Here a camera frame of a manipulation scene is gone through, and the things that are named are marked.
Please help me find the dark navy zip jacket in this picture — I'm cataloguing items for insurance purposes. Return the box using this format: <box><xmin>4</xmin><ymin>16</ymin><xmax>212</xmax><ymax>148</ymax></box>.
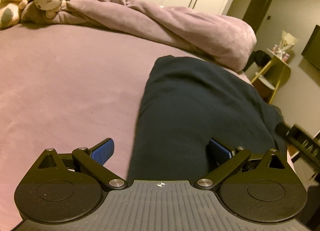
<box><xmin>127</xmin><ymin>56</ymin><xmax>287</xmax><ymax>182</ymax></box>

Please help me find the yellow side table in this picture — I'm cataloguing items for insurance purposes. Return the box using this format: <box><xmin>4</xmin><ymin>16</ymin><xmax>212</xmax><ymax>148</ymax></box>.
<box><xmin>251</xmin><ymin>48</ymin><xmax>291</xmax><ymax>104</ymax></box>

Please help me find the purple bed sheet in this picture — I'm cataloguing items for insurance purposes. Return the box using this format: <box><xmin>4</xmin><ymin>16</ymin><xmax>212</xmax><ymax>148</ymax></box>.
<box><xmin>0</xmin><ymin>22</ymin><xmax>253</xmax><ymax>231</ymax></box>

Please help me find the black bag on floor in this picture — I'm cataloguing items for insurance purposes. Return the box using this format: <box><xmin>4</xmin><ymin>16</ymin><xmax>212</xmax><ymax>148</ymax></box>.
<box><xmin>243</xmin><ymin>50</ymin><xmax>271</xmax><ymax>71</ymax></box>

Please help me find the wrapped flower bouquet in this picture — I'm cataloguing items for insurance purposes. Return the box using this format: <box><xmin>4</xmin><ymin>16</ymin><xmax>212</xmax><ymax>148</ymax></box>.
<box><xmin>272</xmin><ymin>30</ymin><xmax>299</xmax><ymax>62</ymax></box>

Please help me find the purple duvet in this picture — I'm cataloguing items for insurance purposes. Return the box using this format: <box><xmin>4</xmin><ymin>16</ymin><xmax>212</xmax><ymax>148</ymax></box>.
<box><xmin>22</xmin><ymin>0</ymin><xmax>257</xmax><ymax>71</ymax></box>

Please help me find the dark wall television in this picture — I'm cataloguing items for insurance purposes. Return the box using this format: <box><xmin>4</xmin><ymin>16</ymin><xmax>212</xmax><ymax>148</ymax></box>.
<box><xmin>302</xmin><ymin>25</ymin><xmax>320</xmax><ymax>70</ymax></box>

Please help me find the dark door frame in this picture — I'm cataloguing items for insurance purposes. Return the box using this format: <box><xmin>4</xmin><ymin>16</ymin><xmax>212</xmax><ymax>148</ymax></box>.
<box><xmin>242</xmin><ymin>0</ymin><xmax>272</xmax><ymax>33</ymax></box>

